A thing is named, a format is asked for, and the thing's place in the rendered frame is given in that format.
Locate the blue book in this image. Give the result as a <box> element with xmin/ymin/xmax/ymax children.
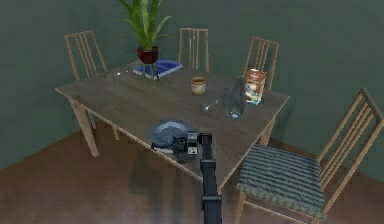
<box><xmin>132</xmin><ymin>58</ymin><xmax>184</xmax><ymax>81</ymax></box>

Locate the wooden chair striped cushion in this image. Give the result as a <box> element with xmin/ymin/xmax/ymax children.
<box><xmin>233</xmin><ymin>87</ymin><xmax>384</xmax><ymax>224</ymax></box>

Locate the blue grey plate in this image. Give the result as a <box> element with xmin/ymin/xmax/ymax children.
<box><xmin>146</xmin><ymin>119</ymin><xmax>195</xmax><ymax>155</ymax></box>

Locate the green plant red pot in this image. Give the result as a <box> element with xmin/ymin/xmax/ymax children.
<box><xmin>116</xmin><ymin>0</ymin><xmax>174</xmax><ymax>86</ymax></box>

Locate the grey glass bottle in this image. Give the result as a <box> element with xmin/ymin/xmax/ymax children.
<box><xmin>221</xmin><ymin>76</ymin><xmax>248</xmax><ymax>121</ymax></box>

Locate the tan ceramic cup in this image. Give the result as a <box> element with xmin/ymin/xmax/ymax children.
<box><xmin>190</xmin><ymin>76</ymin><xmax>208</xmax><ymax>96</ymax></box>

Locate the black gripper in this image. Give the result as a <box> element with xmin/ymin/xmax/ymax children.
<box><xmin>151</xmin><ymin>134</ymin><xmax>190</xmax><ymax>164</ymax></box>

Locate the wooden slat chair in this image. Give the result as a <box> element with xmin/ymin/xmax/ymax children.
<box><xmin>64</xmin><ymin>29</ymin><xmax>120</xmax><ymax>142</ymax></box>
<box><xmin>242</xmin><ymin>35</ymin><xmax>280</xmax><ymax>92</ymax></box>
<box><xmin>177</xmin><ymin>27</ymin><xmax>211</xmax><ymax>74</ymax></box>

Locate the wooden dining table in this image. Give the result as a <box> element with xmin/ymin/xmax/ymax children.
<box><xmin>54</xmin><ymin>59</ymin><xmax>290</xmax><ymax>195</ymax></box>

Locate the silver spoon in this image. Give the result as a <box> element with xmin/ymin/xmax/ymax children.
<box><xmin>199</xmin><ymin>98</ymin><xmax>221</xmax><ymax>113</ymax></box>

